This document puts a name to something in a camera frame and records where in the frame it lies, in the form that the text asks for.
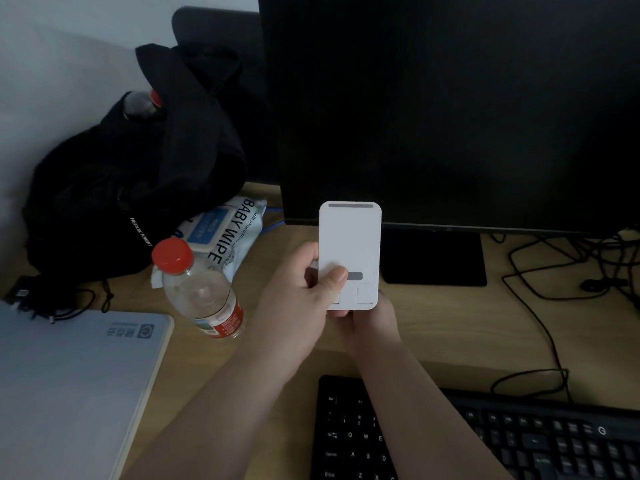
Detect black backpack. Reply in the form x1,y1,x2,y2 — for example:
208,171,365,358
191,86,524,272
22,42,249,296

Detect person's right hand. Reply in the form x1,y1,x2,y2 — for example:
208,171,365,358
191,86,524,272
327,290,403,359

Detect clear red-capped water bottle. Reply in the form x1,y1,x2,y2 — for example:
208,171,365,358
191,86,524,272
151,237,246,340

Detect person's left hand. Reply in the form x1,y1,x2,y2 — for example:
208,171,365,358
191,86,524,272
248,241,349,378

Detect black office chair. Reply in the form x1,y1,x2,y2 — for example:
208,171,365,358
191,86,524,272
171,6,282,185

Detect black computer monitor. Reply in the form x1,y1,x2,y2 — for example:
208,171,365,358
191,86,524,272
257,0,640,236

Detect person's left forearm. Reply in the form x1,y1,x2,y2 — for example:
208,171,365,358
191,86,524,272
121,340,321,480

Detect black monitor stand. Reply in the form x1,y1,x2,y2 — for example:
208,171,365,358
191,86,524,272
380,227,488,288

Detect black charger with cord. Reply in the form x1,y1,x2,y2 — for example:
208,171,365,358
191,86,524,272
4,276,115,324

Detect long black cable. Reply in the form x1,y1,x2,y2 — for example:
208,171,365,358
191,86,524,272
489,235,611,401

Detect black computer keyboard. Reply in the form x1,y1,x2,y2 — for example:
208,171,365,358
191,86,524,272
310,375,640,480

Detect silver closed laptop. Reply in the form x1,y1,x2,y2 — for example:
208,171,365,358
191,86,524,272
0,301,175,480

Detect white rectangular handheld device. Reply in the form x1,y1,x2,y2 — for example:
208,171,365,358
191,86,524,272
318,201,383,311

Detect person's right forearm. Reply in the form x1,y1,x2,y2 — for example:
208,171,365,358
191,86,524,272
350,339,514,480

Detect red-capped bottle in backpack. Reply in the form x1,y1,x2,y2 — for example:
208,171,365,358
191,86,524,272
122,89,166,120

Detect tangle of black cables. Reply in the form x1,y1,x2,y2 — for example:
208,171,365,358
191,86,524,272
537,229,640,313

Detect blue cable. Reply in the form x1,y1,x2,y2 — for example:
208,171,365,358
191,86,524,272
259,207,287,234

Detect white blue wet wipes pack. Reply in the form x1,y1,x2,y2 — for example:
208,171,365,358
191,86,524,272
151,196,268,290

